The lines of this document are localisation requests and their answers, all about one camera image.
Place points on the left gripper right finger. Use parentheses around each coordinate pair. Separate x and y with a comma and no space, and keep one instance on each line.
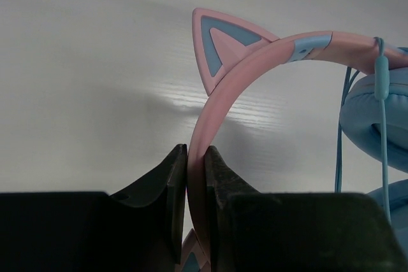
(254,231)

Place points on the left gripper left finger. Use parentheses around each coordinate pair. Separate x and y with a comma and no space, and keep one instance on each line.
(138,228)

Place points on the pink blue cat-ear headphones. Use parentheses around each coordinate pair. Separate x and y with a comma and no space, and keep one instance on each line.
(231,53)

